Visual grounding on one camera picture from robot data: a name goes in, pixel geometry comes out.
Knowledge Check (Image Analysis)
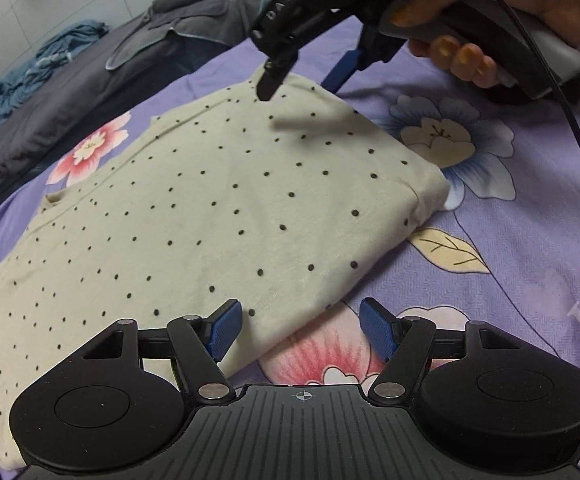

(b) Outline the black cable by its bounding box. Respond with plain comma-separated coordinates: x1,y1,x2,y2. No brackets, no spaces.
462,0,580,190

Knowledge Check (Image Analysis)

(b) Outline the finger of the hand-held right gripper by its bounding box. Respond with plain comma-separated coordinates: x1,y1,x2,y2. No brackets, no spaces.
257,57,295,102
321,49,364,95

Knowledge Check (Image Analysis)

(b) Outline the grey garment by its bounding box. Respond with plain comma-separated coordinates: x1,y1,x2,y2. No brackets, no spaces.
106,0,271,72

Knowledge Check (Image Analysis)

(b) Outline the purple floral bedsheet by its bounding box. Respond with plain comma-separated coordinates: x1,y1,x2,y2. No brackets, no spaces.
0,10,580,480

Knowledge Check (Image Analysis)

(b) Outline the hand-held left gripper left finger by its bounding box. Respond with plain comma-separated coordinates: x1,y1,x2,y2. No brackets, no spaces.
82,299,243,405

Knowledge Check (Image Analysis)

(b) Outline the dark grey duvet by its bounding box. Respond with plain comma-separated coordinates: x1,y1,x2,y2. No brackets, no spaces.
0,35,231,213

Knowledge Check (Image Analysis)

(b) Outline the blue crumpled cloth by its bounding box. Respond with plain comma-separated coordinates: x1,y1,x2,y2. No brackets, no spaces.
0,19,111,157

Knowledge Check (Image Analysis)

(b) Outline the cream polka-dot garment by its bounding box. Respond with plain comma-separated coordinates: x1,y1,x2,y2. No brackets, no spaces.
0,72,451,471

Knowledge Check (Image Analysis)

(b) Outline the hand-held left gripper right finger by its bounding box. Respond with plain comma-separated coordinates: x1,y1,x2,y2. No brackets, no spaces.
360,298,521,405

